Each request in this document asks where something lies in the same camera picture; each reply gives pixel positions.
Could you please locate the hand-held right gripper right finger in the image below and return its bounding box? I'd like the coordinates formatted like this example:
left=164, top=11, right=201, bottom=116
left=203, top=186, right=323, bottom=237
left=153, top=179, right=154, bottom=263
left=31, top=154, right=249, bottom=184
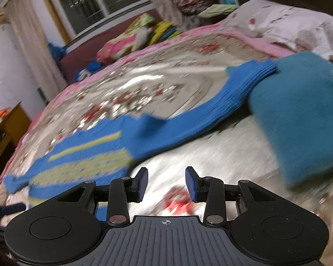
left=185, top=166, right=278, bottom=225

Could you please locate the blue crumpled cloth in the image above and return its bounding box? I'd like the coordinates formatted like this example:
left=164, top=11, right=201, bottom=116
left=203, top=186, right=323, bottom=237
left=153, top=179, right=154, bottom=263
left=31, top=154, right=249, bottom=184
left=48, top=42, right=68, bottom=63

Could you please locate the pink sheet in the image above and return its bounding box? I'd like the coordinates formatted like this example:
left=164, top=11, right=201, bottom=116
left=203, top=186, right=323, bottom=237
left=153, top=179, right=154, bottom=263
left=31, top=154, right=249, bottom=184
left=180, top=22, right=295, bottom=61

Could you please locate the wooden cabinet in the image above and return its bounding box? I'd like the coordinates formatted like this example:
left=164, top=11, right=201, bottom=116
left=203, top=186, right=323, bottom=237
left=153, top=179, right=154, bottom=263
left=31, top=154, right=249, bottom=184
left=0, top=102, right=32, bottom=185

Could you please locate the teal folded garment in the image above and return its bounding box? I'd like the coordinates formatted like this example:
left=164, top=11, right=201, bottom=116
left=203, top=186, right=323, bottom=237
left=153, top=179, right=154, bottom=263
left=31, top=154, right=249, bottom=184
left=248, top=51, right=333, bottom=190

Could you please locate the white floral pillow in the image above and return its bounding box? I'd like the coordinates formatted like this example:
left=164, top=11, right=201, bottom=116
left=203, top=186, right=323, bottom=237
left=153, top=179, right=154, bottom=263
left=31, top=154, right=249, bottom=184
left=220, top=0, right=333, bottom=63

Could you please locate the beige curtain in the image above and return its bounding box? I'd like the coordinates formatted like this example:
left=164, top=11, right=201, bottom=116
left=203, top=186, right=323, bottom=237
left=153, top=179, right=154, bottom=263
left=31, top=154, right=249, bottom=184
left=4, top=0, right=68, bottom=103

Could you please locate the green folded cloth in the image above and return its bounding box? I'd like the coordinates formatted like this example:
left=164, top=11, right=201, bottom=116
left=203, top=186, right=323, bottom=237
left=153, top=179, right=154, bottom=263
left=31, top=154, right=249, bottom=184
left=197, top=4, right=239, bottom=18

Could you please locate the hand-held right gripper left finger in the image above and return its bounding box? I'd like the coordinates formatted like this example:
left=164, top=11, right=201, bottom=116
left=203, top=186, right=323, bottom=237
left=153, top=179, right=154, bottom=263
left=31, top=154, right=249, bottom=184
left=57, top=167, right=149, bottom=225

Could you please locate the stack of colourful cloths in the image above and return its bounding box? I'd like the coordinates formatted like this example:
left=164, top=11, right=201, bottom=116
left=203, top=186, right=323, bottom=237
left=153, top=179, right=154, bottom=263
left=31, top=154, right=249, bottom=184
left=150, top=21, right=182, bottom=45

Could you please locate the window with yellow frame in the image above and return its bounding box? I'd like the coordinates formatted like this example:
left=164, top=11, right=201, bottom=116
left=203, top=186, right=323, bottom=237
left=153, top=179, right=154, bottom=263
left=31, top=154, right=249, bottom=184
left=37, top=0, right=156, bottom=43

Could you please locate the small blue knit item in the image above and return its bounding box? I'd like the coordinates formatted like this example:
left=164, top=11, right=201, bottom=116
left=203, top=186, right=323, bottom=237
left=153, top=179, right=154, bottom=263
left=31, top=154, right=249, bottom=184
left=74, top=60, right=102, bottom=82

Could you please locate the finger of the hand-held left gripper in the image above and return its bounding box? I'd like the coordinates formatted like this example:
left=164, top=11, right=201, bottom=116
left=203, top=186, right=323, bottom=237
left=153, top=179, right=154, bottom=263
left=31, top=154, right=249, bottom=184
left=0, top=203, right=27, bottom=219

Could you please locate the dark red headboard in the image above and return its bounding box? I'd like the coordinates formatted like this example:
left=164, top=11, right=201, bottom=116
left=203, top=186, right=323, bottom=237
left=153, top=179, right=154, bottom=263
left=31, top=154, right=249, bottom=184
left=58, top=7, right=161, bottom=84

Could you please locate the blue yellow-striped knit sweater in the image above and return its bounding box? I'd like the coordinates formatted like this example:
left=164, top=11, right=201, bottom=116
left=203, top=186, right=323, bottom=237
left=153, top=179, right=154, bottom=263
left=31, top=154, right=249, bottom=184
left=3, top=60, right=278, bottom=226

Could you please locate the floral satin bedspread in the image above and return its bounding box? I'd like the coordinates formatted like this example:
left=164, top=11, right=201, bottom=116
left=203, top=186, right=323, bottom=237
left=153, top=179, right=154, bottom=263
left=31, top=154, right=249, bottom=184
left=0, top=26, right=333, bottom=266

